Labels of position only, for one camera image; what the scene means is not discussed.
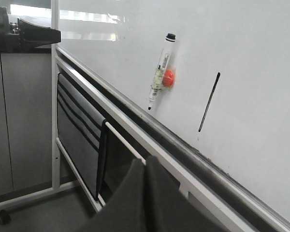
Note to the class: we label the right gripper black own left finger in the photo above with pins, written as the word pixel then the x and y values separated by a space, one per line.
pixel 125 211

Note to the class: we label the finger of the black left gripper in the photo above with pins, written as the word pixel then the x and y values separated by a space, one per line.
pixel 32 36

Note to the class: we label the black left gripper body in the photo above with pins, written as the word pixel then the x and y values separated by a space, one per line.
pixel 9 40

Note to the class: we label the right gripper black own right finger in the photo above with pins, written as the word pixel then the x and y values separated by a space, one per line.
pixel 166 209

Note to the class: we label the red round magnet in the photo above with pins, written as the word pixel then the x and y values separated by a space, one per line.
pixel 169 78

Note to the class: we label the white whiteboard marker pen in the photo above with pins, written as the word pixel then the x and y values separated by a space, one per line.
pixel 166 52

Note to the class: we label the white whiteboard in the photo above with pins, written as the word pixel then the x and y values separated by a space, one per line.
pixel 246 132

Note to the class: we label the grey cabinet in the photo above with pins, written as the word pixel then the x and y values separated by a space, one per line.
pixel 25 121

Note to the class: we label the grey black fabric organizer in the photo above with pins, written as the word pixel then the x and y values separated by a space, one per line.
pixel 82 132

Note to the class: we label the black caster wheel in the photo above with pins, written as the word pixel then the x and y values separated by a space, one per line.
pixel 4 217

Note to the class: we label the black drawn marker line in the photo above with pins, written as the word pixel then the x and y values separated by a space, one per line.
pixel 209 101

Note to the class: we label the aluminium whiteboard tray rail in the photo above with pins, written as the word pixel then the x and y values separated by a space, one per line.
pixel 226 200

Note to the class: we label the white metal stand frame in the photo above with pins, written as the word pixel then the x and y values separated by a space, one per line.
pixel 121 148

